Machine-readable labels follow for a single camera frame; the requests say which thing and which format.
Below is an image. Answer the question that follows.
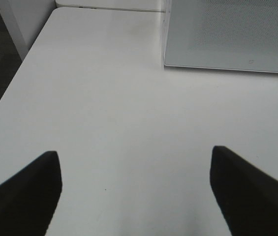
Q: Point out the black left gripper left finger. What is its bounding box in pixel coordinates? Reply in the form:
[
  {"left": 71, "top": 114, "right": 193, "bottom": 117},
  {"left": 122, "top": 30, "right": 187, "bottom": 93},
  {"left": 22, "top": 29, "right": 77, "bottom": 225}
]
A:
[{"left": 0, "top": 151, "right": 62, "bottom": 236}]

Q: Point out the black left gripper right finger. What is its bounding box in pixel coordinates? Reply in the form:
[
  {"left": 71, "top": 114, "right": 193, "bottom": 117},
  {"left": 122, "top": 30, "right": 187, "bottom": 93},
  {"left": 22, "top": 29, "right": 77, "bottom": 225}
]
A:
[{"left": 210, "top": 146, "right": 278, "bottom": 236}]

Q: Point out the white microwave door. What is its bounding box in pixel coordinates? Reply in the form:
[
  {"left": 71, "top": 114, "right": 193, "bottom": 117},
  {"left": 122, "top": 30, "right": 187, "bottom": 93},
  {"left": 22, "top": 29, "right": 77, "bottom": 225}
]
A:
[{"left": 164, "top": 0, "right": 278, "bottom": 73}]

